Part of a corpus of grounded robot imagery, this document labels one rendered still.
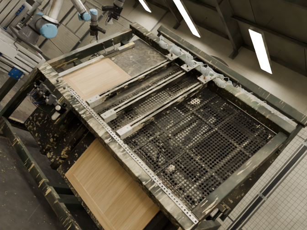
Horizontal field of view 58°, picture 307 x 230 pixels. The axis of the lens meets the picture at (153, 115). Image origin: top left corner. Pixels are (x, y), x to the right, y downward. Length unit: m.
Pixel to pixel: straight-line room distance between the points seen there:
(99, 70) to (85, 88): 0.31
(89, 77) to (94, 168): 0.93
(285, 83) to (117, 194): 5.86
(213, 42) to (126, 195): 6.98
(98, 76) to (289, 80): 5.54
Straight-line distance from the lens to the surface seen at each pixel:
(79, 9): 2.87
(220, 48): 8.59
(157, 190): 2.04
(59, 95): 2.76
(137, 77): 2.78
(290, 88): 7.48
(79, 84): 2.86
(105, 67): 3.02
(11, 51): 2.22
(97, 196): 2.54
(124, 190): 2.41
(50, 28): 2.22
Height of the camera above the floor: 1.28
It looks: 1 degrees down
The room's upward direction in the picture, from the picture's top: 41 degrees clockwise
